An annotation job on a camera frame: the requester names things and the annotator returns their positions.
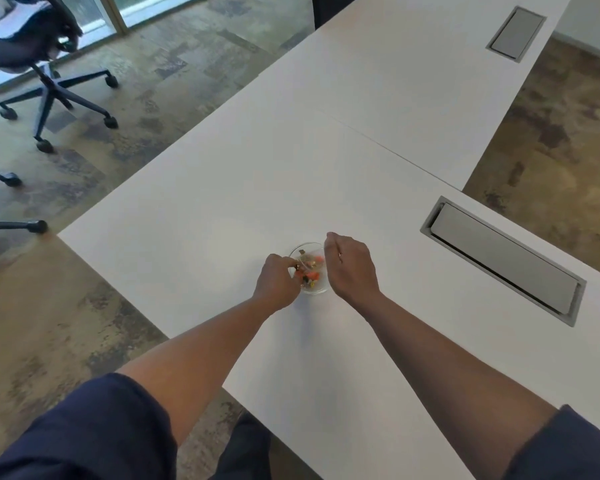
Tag person's left hand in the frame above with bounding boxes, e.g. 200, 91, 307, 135
252, 254, 302, 312

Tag person's right hand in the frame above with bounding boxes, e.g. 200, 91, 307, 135
325, 232, 382, 302

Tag clear glass cup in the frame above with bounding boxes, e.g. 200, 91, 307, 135
287, 242, 330, 296

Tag person's right forearm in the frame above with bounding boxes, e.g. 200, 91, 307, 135
347, 290, 562, 478

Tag person's left forearm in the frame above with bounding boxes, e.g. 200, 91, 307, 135
116, 294, 284, 448

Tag colourful small pieces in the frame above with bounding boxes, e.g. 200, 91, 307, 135
297, 251, 325, 289

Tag dark trousers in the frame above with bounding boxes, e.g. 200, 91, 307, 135
214, 412, 274, 480

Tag black panel behind table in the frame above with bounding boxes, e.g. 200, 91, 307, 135
312, 0, 363, 31

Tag dark blue left sleeve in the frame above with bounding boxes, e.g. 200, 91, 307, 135
0, 373, 179, 480

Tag dark blue sleeve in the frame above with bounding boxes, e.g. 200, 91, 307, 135
502, 405, 600, 480
0, 373, 179, 480

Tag black office chair base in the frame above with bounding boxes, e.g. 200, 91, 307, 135
0, 172, 49, 234

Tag dark blue right sleeve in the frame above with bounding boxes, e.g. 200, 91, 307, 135
502, 405, 600, 480

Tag black office chair with seat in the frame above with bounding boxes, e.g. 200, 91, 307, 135
0, 0, 120, 154

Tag large grey table cable hatch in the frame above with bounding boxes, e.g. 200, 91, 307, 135
420, 196, 587, 328

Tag small grey table cable hatch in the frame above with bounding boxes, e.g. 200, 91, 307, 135
485, 6, 548, 63

